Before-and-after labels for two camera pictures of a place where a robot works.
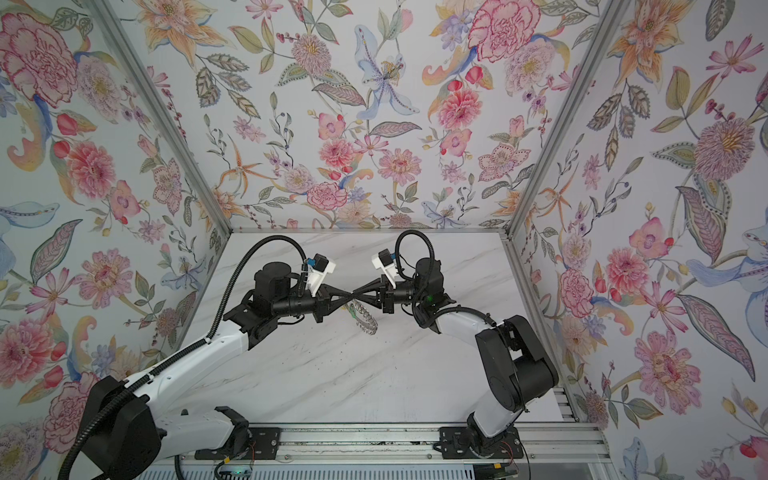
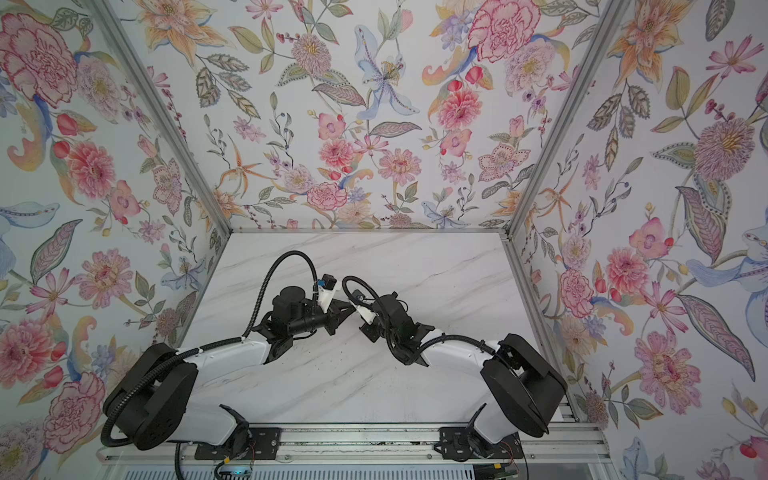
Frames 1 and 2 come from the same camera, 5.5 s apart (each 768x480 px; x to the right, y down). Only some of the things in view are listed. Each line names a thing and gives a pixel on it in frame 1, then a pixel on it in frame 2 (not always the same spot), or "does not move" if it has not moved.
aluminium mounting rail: x=417 y=445 does not move
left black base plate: x=263 y=444 does not move
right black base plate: x=458 y=442 does not move
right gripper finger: x=369 y=307 → x=373 y=332
